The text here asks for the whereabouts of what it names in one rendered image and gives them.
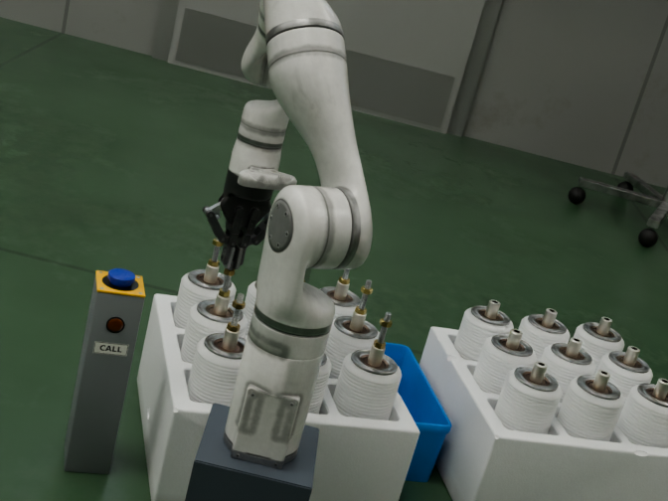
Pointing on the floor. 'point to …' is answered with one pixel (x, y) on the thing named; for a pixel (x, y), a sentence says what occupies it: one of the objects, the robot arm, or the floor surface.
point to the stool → (630, 200)
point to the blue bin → (414, 391)
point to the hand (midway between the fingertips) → (233, 255)
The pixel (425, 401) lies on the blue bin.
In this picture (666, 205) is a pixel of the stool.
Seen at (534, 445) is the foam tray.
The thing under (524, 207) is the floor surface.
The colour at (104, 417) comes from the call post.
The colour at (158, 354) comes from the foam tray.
